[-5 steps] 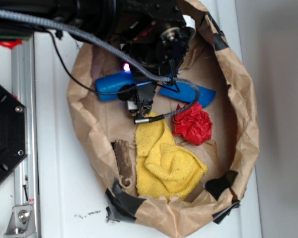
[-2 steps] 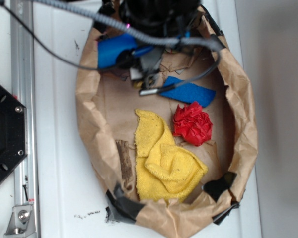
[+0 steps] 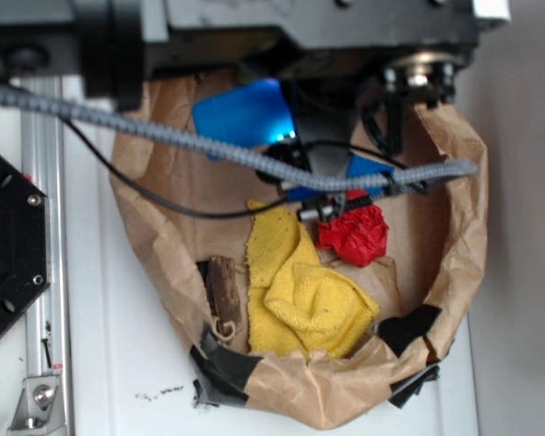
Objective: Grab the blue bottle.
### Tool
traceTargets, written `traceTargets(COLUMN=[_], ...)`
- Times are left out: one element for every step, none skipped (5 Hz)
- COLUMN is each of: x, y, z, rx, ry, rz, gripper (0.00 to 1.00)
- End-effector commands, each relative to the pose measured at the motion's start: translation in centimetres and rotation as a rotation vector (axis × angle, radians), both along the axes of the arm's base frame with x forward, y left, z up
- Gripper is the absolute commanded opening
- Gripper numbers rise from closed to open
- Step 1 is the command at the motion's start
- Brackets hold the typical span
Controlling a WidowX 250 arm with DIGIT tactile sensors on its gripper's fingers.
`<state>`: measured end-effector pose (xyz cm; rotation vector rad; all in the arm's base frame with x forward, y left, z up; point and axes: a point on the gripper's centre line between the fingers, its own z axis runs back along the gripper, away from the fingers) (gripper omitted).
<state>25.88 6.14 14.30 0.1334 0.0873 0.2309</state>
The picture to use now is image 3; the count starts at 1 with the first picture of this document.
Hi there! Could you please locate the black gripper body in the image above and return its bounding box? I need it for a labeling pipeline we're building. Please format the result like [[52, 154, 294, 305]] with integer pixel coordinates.
[[0, 0, 512, 113]]

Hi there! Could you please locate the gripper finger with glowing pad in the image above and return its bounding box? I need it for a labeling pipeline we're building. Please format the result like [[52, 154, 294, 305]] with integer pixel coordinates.
[[192, 79, 296, 148]]

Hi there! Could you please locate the red crumpled paper ball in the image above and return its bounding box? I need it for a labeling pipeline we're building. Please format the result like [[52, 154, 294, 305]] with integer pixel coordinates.
[[316, 204, 390, 268]]

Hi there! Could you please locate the yellow knitted cloth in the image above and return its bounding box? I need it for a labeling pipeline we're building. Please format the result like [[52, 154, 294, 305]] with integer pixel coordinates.
[[245, 207, 381, 358]]

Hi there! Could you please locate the brown paper bag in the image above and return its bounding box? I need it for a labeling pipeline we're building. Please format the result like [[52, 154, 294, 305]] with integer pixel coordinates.
[[109, 67, 489, 431]]

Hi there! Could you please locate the grey braided cable sleeve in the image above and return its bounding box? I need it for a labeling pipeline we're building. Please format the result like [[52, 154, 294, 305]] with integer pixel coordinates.
[[0, 84, 479, 192]]

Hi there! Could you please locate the thin black wire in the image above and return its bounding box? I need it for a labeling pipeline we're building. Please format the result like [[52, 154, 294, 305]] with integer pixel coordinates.
[[58, 115, 292, 219]]

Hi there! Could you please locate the black octagonal mount plate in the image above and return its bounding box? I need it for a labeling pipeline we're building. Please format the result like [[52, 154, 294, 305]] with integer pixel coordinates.
[[0, 155, 49, 340]]

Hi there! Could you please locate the aluminium extrusion rail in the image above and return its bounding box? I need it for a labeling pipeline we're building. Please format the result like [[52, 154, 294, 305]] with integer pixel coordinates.
[[8, 76, 76, 436]]

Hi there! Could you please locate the metal corner bracket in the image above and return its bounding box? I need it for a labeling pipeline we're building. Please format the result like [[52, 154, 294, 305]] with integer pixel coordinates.
[[7, 375, 66, 435]]

